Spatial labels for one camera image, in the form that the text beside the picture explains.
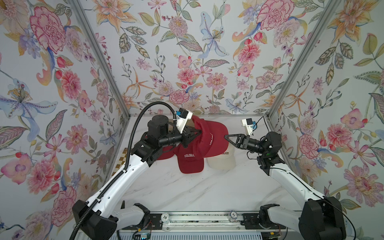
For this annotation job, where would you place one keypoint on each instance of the cream Colorado baseball cap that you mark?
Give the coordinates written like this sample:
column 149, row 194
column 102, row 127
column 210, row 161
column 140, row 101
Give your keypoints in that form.
column 225, row 161

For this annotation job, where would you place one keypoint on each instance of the aluminium corner frame post right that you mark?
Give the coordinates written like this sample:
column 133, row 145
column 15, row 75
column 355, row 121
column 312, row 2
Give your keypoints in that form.
column 303, row 56

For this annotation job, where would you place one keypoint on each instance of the maroon Colorado cap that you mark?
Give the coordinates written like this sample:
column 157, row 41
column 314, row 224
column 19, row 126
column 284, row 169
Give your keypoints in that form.
column 191, row 159

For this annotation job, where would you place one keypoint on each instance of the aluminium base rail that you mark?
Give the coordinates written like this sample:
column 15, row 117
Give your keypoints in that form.
column 192, row 223

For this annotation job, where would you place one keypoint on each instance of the aluminium corner frame post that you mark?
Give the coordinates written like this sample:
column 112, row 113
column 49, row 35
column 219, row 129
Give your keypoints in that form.
column 80, row 14
column 303, row 56

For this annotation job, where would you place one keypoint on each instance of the aluminium corner frame post left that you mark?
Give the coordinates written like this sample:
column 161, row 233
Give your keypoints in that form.
column 80, row 14

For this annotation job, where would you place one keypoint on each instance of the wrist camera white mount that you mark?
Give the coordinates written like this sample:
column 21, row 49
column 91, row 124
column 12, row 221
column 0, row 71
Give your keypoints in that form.
column 182, row 116
column 249, row 125

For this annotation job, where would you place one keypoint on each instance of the wooden chessboard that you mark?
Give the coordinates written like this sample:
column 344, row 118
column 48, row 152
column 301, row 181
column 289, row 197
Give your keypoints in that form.
column 121, row 159

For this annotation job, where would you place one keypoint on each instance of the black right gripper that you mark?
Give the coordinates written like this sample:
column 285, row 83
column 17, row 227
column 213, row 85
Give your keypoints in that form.
column 241, row 142

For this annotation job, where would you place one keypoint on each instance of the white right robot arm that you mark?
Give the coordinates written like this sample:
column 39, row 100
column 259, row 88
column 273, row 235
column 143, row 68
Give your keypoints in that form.
column 320, row 217

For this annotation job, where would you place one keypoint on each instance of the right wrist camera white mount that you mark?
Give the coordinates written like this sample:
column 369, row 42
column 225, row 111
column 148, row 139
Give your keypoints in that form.
column 249, row 125

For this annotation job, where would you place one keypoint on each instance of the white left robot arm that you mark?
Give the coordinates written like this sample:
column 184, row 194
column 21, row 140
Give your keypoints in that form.
column 104, row 213

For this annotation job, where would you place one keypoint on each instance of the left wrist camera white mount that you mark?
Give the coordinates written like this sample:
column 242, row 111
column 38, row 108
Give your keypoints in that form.
column 182, row 116

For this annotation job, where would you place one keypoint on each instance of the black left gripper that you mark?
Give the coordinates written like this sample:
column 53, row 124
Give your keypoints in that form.
column 184, row 137

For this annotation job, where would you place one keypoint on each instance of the green circuit board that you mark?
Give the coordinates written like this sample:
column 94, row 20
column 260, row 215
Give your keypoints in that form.
column 143, row 236

